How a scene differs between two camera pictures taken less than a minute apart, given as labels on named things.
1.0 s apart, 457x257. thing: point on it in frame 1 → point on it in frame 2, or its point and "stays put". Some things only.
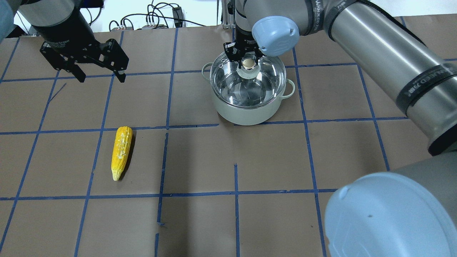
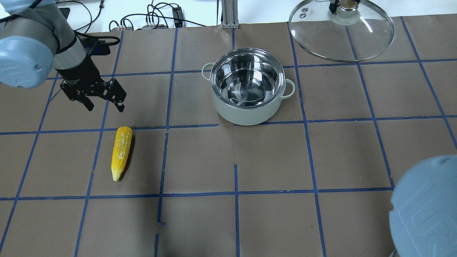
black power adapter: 177,14 stays put
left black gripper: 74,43 → 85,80
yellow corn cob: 121,150 stays put
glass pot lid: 251,86 → 361,29
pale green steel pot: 251,95 stays put
